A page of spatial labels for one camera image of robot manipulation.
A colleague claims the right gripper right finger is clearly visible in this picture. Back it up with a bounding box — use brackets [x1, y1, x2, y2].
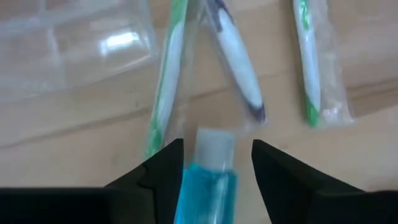
[251, 139, 398, 224]

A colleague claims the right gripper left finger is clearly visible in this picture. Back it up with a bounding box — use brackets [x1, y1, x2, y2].
[0, 138, 185, 224]

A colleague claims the blue mouthwash bottle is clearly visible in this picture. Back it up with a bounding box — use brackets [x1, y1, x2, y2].
[173, 128, 239, 224]

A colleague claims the green toothbrush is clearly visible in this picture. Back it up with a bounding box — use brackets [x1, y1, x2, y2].
[292, 0, 356, 129]
[144, 0, 200, 158]

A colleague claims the clear acrylic organizer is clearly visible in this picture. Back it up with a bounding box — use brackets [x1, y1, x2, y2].
[0, 0, 159, 104]

